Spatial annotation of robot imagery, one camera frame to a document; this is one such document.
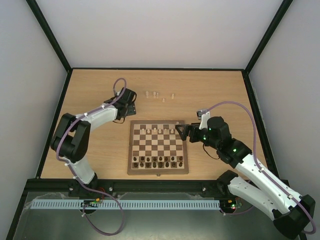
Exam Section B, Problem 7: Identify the wooden chess board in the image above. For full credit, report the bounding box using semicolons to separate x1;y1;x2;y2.
127;120;189;175

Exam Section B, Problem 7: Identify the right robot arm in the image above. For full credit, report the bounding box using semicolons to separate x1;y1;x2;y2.
175;116;316;240

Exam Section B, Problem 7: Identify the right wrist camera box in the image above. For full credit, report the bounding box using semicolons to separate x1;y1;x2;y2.
196;109;211;130

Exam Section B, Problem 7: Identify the white slotted cable duct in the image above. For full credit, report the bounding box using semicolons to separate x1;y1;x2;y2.
30;199;221;210

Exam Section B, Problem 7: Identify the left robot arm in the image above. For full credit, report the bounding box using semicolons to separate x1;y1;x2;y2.
50;88;137;185

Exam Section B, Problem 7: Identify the black aluminium rail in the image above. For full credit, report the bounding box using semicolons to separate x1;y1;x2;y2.
24;178;226;195

